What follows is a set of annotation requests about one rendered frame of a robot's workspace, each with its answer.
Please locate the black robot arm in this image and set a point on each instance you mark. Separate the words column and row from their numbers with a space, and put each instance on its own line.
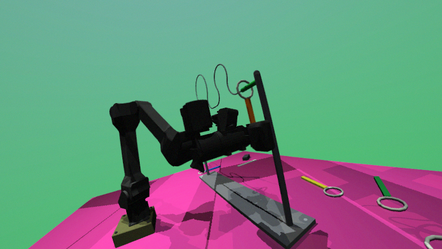
column 177, row 147

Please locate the orange handle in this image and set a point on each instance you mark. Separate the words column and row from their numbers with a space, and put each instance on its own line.
column 248, row 102

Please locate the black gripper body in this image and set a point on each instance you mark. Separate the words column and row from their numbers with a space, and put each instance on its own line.
column 258, row 135

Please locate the white loop with green handle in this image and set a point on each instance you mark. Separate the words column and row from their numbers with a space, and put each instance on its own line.
column 387, row 195

